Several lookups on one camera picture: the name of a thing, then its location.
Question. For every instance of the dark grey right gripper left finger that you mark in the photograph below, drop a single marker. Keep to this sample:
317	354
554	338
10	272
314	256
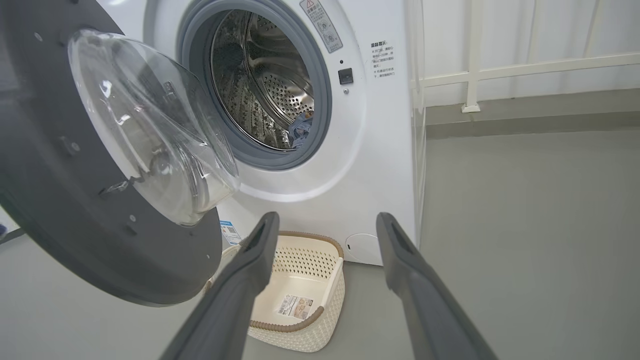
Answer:
235	295

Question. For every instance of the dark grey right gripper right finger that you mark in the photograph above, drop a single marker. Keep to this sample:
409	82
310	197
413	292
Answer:
420	300

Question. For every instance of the blue denim clothing with patches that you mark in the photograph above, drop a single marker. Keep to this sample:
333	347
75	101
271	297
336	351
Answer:
301	131

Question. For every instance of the dark grey washing machine door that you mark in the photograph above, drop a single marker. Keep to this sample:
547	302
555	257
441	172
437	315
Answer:
50	175

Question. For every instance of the basket product label sticker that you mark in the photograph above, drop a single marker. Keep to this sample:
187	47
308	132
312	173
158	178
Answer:
295	306

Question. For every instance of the cream perforated laundry basket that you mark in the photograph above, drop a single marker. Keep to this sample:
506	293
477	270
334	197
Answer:
310	270

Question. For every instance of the white front-load washing machine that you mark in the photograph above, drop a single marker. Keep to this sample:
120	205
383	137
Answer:
380	150

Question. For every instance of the blue energy label sticker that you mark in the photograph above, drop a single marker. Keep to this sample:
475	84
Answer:
230	232

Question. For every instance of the white metal railing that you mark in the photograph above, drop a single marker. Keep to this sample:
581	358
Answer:
525	70

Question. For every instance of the grey warning sticker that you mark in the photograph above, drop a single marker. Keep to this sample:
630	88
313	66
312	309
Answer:
322	25

